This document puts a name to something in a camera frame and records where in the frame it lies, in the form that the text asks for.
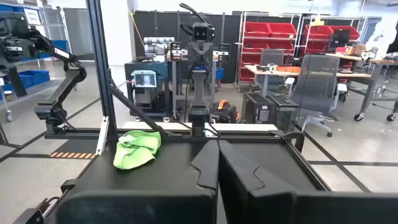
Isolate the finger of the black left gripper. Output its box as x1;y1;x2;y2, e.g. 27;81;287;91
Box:
187;42;201;67
201;42;215;67

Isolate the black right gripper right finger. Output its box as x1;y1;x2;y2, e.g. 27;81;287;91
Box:
218;139;398;224

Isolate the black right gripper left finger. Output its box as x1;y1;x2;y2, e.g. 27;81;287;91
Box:
55;139;220;224

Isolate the green microfiber towel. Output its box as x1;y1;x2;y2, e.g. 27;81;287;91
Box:
113;129;162;170

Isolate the black device with white labels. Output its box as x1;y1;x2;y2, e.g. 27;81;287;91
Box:
213;42;231;63
169;40;183;62

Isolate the dark teal equipment cabinet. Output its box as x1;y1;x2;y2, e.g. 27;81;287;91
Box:
124;60;171;121

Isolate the red storage bin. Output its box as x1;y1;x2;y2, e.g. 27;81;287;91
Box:
303;24;335;40
329;25;361;42
267;40;295;54
268;22;297;39
244;21;272;39
241;53;262;67
239;67;256;83
243;39;270;54

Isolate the orange black vacuum cleaner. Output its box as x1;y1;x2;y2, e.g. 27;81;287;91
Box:
208;98;242;124

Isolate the grey mesh chair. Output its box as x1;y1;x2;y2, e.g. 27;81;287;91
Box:
259;49;285;93

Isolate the black computer tower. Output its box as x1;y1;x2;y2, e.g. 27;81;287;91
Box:
266;93;300;133
241;92;274;124

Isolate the black corner hook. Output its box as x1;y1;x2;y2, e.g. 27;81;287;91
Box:
269;129;305;154

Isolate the orange tray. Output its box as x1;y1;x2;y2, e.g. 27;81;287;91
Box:
275;65;302;74

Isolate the grey office chair white base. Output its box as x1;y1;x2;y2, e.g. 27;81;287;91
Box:
291;54;348;138

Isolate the black edge clamp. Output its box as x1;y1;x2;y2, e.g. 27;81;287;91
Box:
60;178;77;194

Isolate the black monitor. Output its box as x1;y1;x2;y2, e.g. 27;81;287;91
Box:
329;29;351;50

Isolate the long wooden-top desk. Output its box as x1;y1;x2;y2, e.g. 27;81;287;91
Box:
244;63;376;118

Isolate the cardboard box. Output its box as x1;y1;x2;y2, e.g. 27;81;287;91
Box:
353;44;368;57

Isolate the wheeled work table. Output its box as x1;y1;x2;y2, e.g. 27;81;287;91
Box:
351;57;398;123

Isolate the white paper sign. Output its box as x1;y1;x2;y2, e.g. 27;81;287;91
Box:
23;7;42;26

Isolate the white robot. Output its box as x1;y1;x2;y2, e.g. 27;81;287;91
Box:
366;17;398;60

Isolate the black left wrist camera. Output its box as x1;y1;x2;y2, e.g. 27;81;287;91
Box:
192;21;216;43

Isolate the white wire shelf rack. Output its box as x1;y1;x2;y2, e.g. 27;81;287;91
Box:
236;11;301;93
294;14;366;58

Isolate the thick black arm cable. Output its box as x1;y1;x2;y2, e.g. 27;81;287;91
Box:
178;2;216;37

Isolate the yellow hanging cable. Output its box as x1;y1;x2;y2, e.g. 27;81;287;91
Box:
127;9;146;48

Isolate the black aluminium table frame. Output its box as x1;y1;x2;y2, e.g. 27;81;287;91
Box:
43;0;333;224

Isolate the white frame bracket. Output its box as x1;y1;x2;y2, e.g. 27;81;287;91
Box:
95;116;110;156

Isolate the black table-level camera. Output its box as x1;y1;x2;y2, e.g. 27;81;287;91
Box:
11;207;46;224

